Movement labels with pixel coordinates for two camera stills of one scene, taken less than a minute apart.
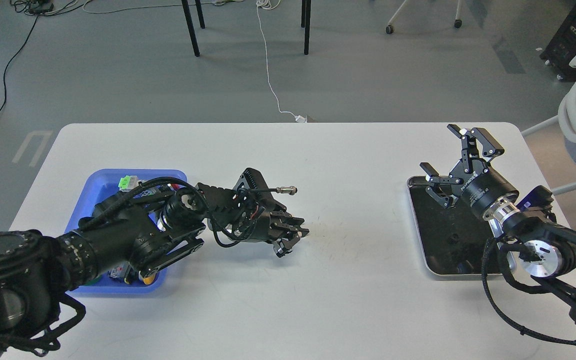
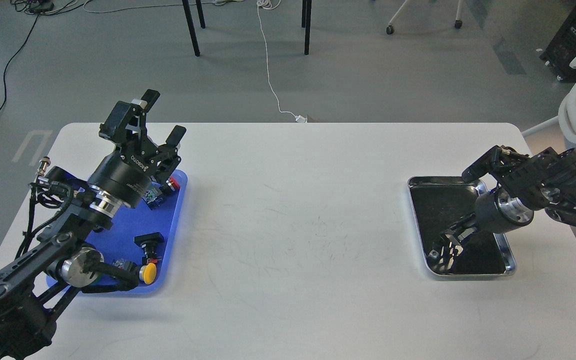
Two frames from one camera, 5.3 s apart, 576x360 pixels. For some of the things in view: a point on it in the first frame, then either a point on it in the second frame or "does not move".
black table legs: x=305 y=23 does not move
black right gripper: x=484 y=189 -> x=494 y=211
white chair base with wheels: x=390 y=28 does not move
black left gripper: x=267 y=224 -> x=125 y=174
